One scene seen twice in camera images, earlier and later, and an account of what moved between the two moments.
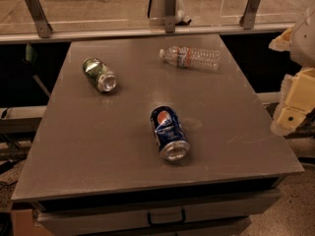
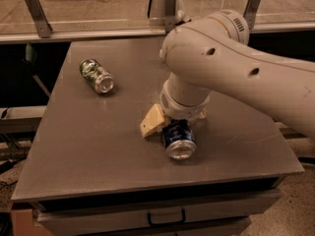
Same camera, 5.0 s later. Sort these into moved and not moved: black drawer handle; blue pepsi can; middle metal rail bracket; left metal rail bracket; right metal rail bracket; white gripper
Moved: white gripper; blue pepsi can
Not moved: right metal rail bracket; left metal rail bracket; black drawer handle; middle metal rail bracket
